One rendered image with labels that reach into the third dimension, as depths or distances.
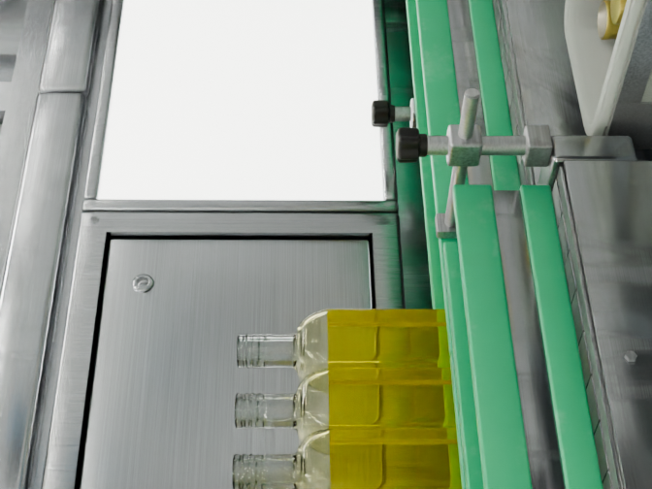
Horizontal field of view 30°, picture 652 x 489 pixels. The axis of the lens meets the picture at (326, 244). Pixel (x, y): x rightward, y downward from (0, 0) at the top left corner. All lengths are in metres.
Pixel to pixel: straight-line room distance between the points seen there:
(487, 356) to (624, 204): 0.18
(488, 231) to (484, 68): 0.31
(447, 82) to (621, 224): 0.31
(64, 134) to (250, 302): 0.32
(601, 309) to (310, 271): 0.43
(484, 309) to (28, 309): 0.52
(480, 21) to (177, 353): 0.46
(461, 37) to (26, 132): 0.52
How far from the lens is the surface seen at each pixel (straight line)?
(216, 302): 1.24
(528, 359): 0.90
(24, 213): 1.34
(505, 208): 0.99
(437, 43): 1.25
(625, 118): 1.05
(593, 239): 0.95
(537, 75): 1.21
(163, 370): 1.20
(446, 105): 1.19
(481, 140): 0.99
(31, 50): 1.55
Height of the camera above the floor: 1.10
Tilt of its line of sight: 2 degrees down
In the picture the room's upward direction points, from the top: 90 degrees counter-clockwise
